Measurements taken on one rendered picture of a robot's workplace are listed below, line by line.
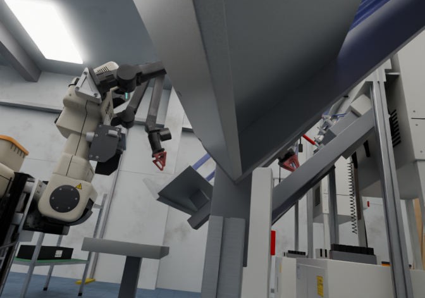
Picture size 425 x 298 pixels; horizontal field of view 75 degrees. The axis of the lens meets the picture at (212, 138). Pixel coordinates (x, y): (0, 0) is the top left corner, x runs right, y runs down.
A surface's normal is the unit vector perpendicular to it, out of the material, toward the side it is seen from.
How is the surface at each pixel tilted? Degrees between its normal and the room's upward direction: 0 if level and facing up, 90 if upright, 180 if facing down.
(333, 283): 90
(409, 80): 90
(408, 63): 90
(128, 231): 90
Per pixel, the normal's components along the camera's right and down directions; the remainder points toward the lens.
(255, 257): -0.26, -0.39
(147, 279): 0.10, -0.36
